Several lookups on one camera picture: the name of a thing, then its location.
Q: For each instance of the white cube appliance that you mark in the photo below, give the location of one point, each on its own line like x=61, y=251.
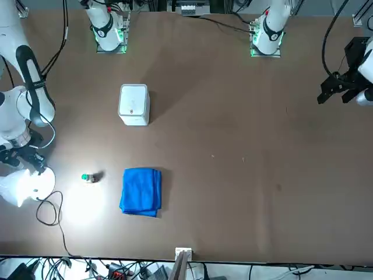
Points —
x=132, y=100

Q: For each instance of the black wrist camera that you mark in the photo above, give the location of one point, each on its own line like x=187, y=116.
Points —
x=36, y=139

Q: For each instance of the blue folded cloth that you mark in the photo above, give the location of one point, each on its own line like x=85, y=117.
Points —
x=140, y=192

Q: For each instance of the silver aluminium frame post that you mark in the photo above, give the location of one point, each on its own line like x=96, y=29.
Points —
x=182, y=262

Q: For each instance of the white desk lamp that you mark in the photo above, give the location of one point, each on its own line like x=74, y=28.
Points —
x=43, y=183

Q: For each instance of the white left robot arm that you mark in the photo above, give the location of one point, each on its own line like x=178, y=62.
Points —
x=274, y=26

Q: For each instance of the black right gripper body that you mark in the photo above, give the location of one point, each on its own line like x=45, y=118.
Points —
x=14, y=156

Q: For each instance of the red black electronic device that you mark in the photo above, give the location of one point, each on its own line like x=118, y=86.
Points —
x=115, y=270

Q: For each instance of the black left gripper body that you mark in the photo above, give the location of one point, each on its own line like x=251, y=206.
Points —
x=357, y=54

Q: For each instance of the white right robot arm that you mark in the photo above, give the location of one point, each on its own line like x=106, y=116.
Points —
x=102, y=26

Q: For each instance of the black electronics box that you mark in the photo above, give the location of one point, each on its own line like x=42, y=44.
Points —
x=19, y=271

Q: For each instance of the silver corner frame profile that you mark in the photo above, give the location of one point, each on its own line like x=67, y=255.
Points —
x=360, y=13
x=22, y=8

